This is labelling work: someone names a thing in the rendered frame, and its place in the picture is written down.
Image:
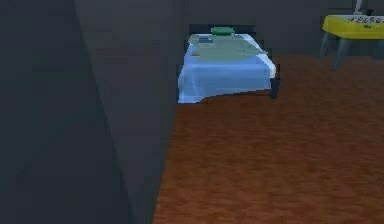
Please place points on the blue covered bed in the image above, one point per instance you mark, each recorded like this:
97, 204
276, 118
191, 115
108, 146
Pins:
223, 76

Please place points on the small blue book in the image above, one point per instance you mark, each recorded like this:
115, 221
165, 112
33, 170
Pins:
205, 40

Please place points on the green pillow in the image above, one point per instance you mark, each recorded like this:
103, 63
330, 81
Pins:
222, 31

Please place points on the yellow table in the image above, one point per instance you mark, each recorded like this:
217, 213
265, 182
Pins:
353, 30

